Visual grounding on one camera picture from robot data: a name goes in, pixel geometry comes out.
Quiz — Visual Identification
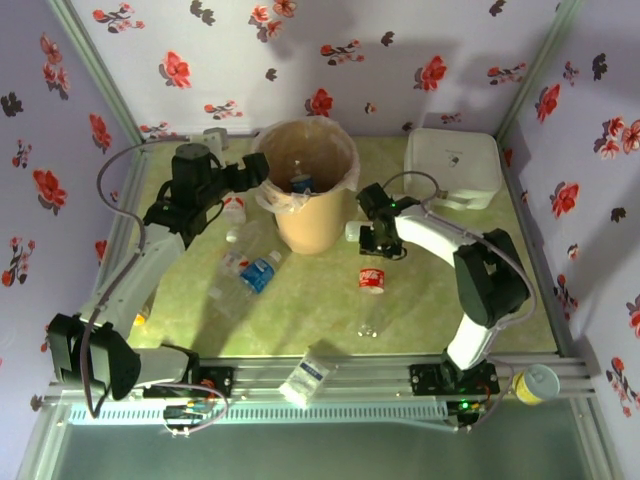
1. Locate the Coca-Cola plastic bottle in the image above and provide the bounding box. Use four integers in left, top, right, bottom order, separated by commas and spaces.
356, 267, 389, 339

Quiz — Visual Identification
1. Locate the Pocari Sweat plastic bottle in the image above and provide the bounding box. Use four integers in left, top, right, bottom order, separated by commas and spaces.
219, 249, 284, 321

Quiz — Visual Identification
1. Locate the clear plastic bin liner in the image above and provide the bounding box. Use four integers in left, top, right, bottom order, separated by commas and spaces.
251, 116, 362, 217

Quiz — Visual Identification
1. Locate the tan round waste bin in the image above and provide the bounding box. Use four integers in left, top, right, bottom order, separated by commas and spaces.
259, 119, 359, 256

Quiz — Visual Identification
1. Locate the clear bottle white red label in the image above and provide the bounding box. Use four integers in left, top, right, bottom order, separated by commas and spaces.
207, 219, 266, 301

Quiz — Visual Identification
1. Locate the white lidded storage box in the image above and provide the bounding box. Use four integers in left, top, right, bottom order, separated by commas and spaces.
403, 128, 502, 211

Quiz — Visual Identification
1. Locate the white plastic packet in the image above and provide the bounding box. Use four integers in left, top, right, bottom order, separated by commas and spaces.
278, 347, 337, 409

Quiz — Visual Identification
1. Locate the right controller board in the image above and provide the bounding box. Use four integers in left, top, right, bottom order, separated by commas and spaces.
447, 397, 484, 434

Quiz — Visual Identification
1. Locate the controller board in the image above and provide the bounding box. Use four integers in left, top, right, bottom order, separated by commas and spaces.
163, 401, 212, 437
447, 397, 484, 434

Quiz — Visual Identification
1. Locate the yellow can with silver lid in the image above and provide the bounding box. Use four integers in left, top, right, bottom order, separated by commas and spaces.
510, 363, 561, 406

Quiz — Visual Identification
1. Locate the left controller board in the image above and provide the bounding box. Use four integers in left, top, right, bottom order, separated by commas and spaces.
163, 401, 212, 437

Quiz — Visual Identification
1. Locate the aluminium side rail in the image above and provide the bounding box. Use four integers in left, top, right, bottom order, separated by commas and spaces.
499, 139, 575, 359
97, 144, 151, 287

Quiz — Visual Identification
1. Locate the grey left arm cable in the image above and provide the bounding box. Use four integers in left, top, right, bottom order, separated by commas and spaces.
82, 139, 181, 420

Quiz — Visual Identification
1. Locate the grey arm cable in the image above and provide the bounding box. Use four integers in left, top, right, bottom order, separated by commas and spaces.
82, 139, 181, 420
384, 171, 539, 431

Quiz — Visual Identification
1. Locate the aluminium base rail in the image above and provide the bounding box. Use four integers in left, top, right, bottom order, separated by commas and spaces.
43, 352, 600, 407

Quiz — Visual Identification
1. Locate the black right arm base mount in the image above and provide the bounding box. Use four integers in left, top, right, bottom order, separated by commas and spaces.
408, 362, 501, 397

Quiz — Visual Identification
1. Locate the grey right arm cable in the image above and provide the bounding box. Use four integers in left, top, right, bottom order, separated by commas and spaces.
384, 171, 539, 431

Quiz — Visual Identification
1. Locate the aluminium corner post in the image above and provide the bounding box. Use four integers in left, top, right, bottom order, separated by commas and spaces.
47, 0, 147, 147
497, 0, 585, 142

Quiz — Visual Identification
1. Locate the white slotted cable duct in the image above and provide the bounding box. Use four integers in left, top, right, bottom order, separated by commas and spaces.
67, 401, 449, 428

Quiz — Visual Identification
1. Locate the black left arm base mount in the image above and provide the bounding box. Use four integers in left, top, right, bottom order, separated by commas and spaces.
142, 363, 236, 401

